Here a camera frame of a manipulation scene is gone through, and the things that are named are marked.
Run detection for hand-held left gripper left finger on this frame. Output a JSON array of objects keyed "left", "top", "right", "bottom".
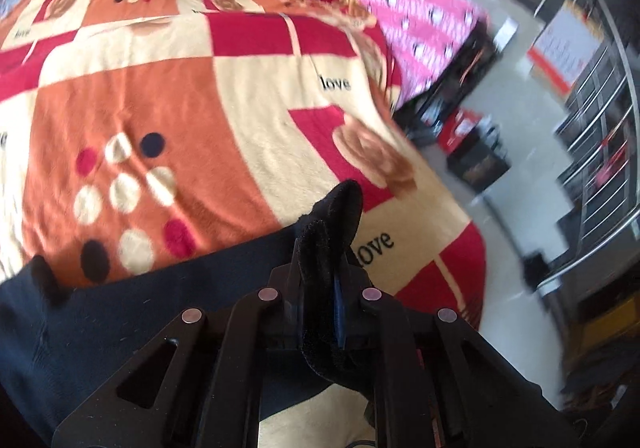
[{"left": 51, "top": 237, "right": 306, "bottom": 448}]

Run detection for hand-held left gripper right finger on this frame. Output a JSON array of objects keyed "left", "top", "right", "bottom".
[{"left": 332, "top": 258, "right": 581, "bottom": 448}]

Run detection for black pants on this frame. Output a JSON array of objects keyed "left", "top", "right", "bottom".
[{"left": 0, "top": 180, "right": 381, "bottom": 434}]

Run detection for black box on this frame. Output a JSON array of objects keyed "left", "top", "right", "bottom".
[{"left": 446, "top": 125, "right": 512, "bottom": 193}]

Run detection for printed rose blanket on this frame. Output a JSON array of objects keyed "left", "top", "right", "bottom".
[{"left": 0, "top": 0, "right": 488, "bottom": 448}]

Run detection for red box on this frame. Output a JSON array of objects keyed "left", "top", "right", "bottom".
[{"left": 439, "top": 108, "right": 483, "bottom": 153}]

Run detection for pink penguin blanket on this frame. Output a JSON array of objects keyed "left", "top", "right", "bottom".
[{"left": 237, "top": 0, "right": 493, "bottom": 111}]

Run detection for small white box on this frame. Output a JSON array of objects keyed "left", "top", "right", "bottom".
[{"left": 492, "top": 18, "right": 521, "bottom": 51}]

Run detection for white and red sign board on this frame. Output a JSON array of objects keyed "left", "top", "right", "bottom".
[{"left": 527, "top": 0, "right": 603, "bottom": 91}]

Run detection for metal railing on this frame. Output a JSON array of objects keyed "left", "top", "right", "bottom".
[{"left": 442, "top": 0, "right": 640, "bottom": 293}]

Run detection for black bed frame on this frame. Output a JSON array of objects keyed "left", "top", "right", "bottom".
[{"left": 395, "top": 20, "right": 501, "bottom": 146}]

